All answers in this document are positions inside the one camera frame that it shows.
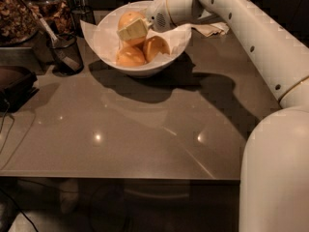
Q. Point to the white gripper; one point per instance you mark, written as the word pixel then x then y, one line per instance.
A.
pixel 156 13

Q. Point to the orange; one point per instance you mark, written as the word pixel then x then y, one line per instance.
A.
pixel 154 45
pixel 130 56
pixel 125 20

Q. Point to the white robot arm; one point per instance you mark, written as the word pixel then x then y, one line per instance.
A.
pixel 274 177

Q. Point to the white paper bowl liner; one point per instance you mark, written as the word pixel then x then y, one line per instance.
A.
pixel 104 41

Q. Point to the white ceramic bowl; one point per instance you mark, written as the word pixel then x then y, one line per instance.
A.
pixel 138 72

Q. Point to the small black mesh holder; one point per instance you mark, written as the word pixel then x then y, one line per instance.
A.
pixel 79 14

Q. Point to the folded beige napkin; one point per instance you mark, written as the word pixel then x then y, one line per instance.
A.
pixel 210 24

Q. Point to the white plastic spoon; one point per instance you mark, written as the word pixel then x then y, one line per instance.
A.
pixel 53 37

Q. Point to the black mesh cup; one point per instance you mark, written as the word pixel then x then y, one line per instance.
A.
pixel 61 68

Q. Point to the large glass snack jar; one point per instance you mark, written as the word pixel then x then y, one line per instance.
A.
pixel 17 24

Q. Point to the dark brown tray device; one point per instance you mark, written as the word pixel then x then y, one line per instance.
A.
pixel 16 87

